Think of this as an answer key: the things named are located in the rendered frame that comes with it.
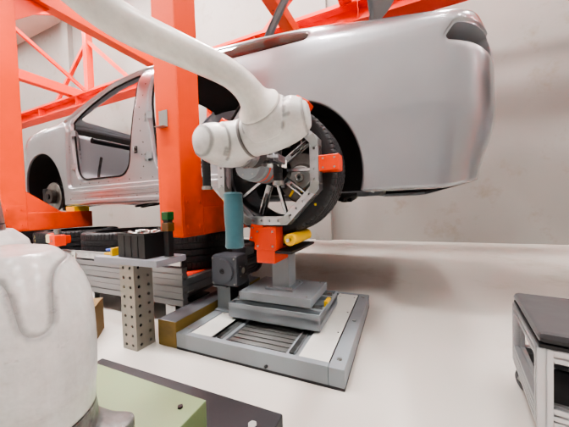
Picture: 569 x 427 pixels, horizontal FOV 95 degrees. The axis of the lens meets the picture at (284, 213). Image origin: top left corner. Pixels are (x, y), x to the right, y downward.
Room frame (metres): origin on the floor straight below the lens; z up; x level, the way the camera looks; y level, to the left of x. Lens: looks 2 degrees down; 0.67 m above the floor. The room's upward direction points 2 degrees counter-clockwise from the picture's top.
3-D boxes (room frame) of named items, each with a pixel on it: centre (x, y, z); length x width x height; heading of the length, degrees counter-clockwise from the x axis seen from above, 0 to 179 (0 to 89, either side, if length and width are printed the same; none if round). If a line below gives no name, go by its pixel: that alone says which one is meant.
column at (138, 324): (1.28, 0.74, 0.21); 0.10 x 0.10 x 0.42; 66
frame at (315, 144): (1.28, 0.08, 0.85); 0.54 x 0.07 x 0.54; 66
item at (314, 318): (1.43, 0.01, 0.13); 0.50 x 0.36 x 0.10; 66
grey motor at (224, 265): (1.61, 0.27, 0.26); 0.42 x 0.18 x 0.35; 156
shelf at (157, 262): (1.27, 0.72, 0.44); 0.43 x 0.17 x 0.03; 66
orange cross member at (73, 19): (3.47, 1.78, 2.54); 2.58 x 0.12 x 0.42; 156
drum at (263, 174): (1.21, 0.11, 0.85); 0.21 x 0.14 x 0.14; 156
